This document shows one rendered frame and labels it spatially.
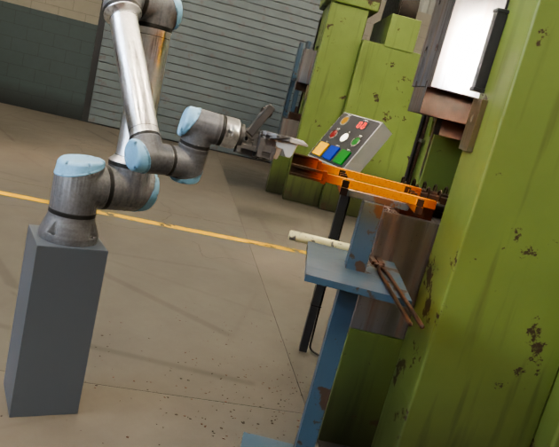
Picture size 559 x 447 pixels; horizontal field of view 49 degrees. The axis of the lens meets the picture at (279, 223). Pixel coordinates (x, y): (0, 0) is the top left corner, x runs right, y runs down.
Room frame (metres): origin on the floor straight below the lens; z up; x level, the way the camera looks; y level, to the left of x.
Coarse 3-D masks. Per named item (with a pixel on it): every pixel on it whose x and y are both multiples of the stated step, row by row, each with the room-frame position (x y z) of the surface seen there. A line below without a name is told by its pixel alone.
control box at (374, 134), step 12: (348, 120) 2.95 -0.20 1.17; (360, 120) 2.88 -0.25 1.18; (372, 120) 2.82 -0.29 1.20; (348, 132) 2.87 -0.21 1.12; (360, 132) 2.80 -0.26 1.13; (372, 132) 2.74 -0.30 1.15; (384, 132) 2.76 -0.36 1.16; (336, 144) 2.87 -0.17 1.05; (348, 144) 2.80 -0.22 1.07; (360, 144) 2.73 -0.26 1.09; (372, 144) 2.73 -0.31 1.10; (312, 156) 2.93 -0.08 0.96; (360, 156) 2.71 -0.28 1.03; (372, 156) 2.74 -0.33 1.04; (348, 168) 2.69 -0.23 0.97; (360, 168) 2.72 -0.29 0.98
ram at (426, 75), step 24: (456, 0) 2.20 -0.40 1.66; (480, 0) 2.20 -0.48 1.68; (504, 0) 2.21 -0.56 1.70; (432, 24) 2.44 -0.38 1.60; (456, 24) 2.20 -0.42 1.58; (480, 24) 2.20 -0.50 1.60; (432, 48) 2.33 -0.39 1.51; (456, 48) 2.20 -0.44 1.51; (480, 48) 2.20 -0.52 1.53; (432, 72) 2.23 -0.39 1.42; (456, 72) 2.20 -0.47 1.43
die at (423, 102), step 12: (420, 96) 2.31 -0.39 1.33; (432, 96) 2.25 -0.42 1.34; (444, 96) 2.25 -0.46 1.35; (456, 96) 2.25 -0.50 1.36; (408, 108) 2.43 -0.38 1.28; (420, 108) 2.25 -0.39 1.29; (432, 108) 2.25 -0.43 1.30; (444, 108) 2.25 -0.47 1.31; (456, 108) 2.25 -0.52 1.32; (468, 108) 2.26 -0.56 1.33; (456, 120) 2.25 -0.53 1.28
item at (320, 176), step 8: (296, 168) 1.68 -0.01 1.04; (304, 168) 1.67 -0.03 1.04; (312, 168) 1.70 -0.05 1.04; (304, 176) 1.67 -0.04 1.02; (312, 176) 1.68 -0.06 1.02; (320, 176) 1.68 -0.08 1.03; (328, 176) 1.67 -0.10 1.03; (336, 176) 1.67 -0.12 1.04; (336, 184) 1.67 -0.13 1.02; (352, 184) 1.67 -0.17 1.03; (360, 184) 1.67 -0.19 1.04; (368, 184) 1.67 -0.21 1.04; (368, 192) 1.67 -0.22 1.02; (376, 192) 1.67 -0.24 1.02; (384, 192) 1.66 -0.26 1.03; (392, 192) 1.66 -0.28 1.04; (400, 192) 1.66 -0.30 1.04; (400, 200) 1.66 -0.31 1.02; (408, 200) 1.66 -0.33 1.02; (432, 200) 1.66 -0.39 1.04; (432, 208) 1.66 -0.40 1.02
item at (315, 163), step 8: (296, 160) 1.92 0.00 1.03; (304, 160) 1.92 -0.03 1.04; (312, 160) 1.92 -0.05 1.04; (320, 168) 1.91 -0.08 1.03; (328, 168) 1.91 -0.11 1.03; (336, 168) 1.91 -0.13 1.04; (352, 176) 1.91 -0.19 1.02; (360, 176) 1.91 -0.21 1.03; (368, 176) 1.91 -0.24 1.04; (376, 176) 1.93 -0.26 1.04; (376, 184) 1.90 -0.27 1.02; (384, 184) 1.90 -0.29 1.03; (392, 184) 1.90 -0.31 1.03; (400, 184) 1.90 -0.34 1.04; (416, 192) 1.90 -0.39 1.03
